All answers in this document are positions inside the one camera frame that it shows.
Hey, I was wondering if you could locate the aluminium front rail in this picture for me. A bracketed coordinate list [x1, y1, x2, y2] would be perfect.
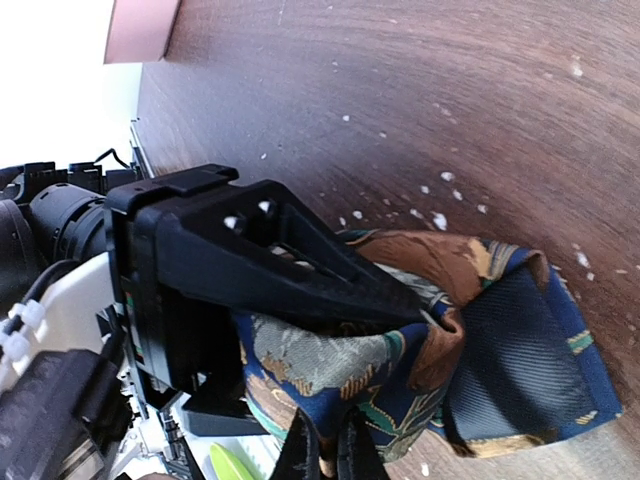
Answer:
[129, 119, 154, 179]

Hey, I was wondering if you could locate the brown green patterned tie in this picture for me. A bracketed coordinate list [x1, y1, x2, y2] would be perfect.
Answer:
[240, 230, 623, 479]

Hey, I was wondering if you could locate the pink divided organizer box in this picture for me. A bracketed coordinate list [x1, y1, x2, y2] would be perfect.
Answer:
[104, 0, 181, 64]

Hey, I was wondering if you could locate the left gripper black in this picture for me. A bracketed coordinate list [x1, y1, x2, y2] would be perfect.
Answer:
[105, 164, 422, 437]

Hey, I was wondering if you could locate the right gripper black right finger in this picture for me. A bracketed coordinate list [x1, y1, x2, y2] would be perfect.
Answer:
[336, 409, 388, 480]

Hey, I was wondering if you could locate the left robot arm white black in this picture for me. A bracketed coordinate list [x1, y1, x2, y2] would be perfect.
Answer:
[16, 164, 422, 416]

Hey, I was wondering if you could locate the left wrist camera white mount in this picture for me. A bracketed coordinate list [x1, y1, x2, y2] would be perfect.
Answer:
[1, 253, 132, 479]

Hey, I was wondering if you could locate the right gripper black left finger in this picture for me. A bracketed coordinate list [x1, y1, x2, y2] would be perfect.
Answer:
[270, 410, 321, 480]

